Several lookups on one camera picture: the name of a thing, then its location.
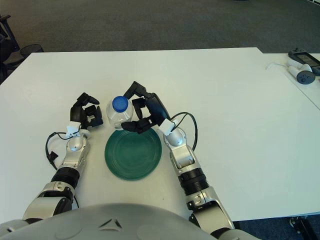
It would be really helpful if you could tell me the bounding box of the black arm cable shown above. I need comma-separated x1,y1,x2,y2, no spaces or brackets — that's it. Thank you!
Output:
45,132,73,172
171,112,198,152

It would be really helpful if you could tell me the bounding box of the green round plate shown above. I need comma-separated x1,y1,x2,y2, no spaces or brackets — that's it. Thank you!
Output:
104,128,163,181

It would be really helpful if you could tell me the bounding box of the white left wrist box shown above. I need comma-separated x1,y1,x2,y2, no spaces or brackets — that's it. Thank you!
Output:
66,121,82,137

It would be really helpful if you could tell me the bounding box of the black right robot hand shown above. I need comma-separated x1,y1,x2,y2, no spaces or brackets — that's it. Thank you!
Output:
120,80,172,135

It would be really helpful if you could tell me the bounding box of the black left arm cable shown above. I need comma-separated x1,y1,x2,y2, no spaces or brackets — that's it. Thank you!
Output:
45,132,73,172

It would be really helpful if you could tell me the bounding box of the black table base with caster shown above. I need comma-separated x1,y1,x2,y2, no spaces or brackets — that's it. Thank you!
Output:
289,216,320,240

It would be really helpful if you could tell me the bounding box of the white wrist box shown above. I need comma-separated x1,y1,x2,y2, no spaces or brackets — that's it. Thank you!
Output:
158,119,179,136
66,121,82,137

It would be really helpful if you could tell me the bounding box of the white and grey VR controller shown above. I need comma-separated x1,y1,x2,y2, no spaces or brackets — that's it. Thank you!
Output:
287,59,316,86

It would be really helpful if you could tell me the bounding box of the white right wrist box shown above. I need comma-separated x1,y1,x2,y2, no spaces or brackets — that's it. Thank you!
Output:
158,119,179,136

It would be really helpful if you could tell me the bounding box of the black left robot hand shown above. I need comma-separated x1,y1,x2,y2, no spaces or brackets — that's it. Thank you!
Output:
69,92,104,131

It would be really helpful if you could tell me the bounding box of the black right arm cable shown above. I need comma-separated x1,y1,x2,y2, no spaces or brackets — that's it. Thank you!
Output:
171,112,198,152

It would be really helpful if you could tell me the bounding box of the black office chair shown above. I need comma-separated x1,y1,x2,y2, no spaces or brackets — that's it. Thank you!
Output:
0,14,25,85

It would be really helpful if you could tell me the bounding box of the black wire mesh wastebasket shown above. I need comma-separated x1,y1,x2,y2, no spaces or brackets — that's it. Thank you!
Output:
19,44,45,59

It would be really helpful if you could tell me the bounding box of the clear bottle with blue cap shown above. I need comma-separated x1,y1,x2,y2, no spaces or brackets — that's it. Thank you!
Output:
105,95,135,130

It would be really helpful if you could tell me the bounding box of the grey robot torso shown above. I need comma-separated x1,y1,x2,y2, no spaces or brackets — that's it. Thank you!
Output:
0,202,213,240

